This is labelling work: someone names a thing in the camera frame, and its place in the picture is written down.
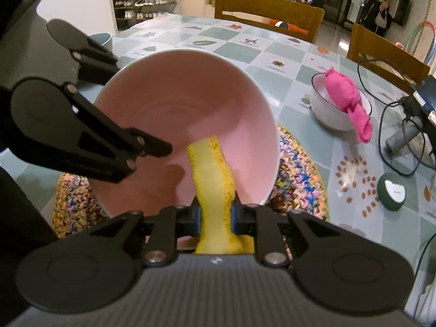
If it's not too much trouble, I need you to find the colourful woven placemat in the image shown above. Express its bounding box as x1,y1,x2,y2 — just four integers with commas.
52,125,329,238

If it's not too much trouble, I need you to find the pink cloth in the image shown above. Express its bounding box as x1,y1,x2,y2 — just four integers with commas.
325,69,373,143

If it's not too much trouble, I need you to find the yellow sponge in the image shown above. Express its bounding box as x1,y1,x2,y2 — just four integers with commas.
187,136,254,255

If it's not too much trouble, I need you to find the light blue bowl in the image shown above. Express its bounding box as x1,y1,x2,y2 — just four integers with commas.
88,32,112,52

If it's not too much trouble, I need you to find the right wooden chair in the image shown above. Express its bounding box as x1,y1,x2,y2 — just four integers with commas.
347,24,430,95

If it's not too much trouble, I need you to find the pink ceramic bowl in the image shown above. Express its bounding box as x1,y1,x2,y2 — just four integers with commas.
91,49,279,216

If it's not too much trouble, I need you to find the left wooden chair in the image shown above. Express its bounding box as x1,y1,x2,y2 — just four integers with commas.
214,0,325,43

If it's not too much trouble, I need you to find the wooden chair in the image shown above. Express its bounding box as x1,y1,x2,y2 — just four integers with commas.
347,24,430,95
214,0,325,43

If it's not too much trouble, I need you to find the patterned tablecloth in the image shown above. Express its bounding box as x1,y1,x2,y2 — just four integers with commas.
0,13,436,314

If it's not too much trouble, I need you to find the black cable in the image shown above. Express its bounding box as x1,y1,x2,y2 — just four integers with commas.
356,57,436,178

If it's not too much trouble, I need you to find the white bowl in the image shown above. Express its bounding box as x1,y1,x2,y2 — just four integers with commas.
310,69,373,143

